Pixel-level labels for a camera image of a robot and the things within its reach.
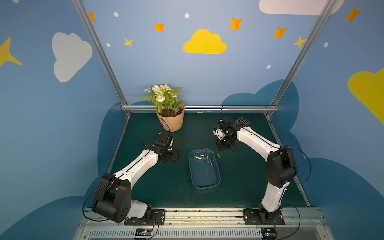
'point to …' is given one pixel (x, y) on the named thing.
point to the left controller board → (143, 233)
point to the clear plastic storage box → (204, 168)
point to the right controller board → (268, 233)
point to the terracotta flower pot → (171, 119)
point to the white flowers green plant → (164, 97)
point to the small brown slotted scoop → (243, 120)
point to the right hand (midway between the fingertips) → (221, 146)
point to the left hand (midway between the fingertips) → (176, 154)
